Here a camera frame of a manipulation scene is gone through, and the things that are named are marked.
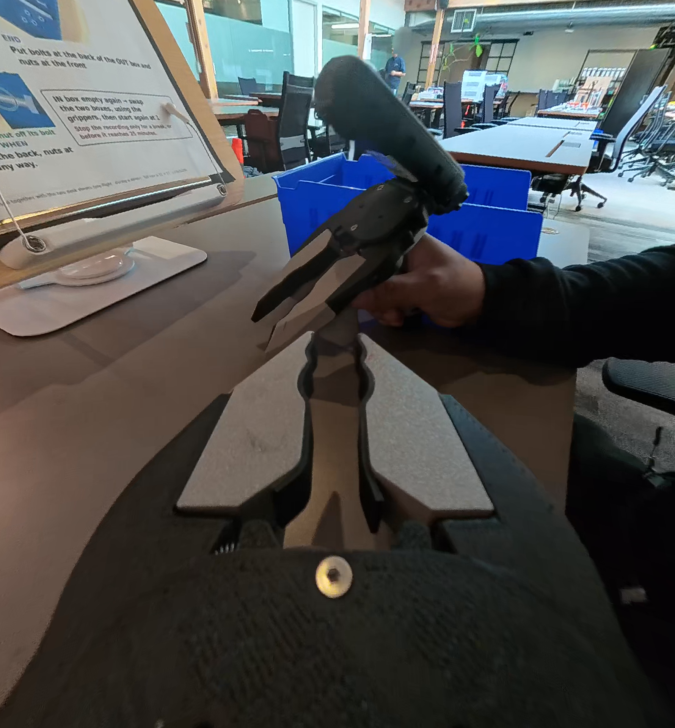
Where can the grey mesh office chair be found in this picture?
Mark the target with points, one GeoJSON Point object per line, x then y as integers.
{"type": "Point", "coordinates": [627, 131]}

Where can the person's dark clothing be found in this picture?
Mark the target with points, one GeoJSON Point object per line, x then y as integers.
{"type": "Point", "coordinates": [644, 540]}

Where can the person's right forearm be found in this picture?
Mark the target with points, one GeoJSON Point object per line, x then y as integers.
{"type": "Point", "coordinates": [570, 301]}

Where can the orange cone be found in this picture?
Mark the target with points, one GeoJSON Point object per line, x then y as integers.
{"type": "Point", "coordinates": [237, 152]}

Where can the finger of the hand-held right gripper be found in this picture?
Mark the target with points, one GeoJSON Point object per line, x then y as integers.
{"type": "Point", "coordinates": [303, 315]}
{"type": "Point", "coordinates": [309, 259]}

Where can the green hanging plant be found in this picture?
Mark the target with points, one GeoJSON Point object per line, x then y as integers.
{"type": "Point", "coordinates": [477, 46]}

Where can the person's right hand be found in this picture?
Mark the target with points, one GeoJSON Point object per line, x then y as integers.
{"type": "Point", "coordinates": [440, 284]}

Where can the printed instruction sheet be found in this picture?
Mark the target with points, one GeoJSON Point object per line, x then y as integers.
{"type": "Point", "coordinates": [87, 148]}

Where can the black office chair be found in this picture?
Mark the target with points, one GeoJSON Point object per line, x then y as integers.
{"type": "Point", "coordinates": [295, 128]}

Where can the dark brown chair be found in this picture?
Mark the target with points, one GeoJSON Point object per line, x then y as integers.
{"type": "Point", "coordinates": [261, 139]}

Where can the dark partition panel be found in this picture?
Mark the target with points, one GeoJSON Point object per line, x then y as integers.
{"type": "Point", "coordinates": [636, 85]}

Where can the blue plastic bin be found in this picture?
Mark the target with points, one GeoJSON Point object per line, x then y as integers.
{"type": "Point", "coordinates": [485, 236]}

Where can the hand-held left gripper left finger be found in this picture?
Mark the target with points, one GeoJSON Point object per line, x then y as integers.
{"type": "Point", "coordinates": [252, 443]}

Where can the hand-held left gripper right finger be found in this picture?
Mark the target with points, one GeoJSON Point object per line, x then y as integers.
{"type": "Point", "coordinates": [417, 449]}

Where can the long wooden-edged table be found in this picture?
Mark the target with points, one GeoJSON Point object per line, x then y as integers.
{"type": "Point", "coordinates": [514, 145]}

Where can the black mesh chair armrest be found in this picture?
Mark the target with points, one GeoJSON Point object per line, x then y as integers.
{"type": "Point", "coordinates": [656, 387]}

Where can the black high-back chair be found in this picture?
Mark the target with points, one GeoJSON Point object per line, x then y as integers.
{"type": "Point", "coordinates": [452, 108]}

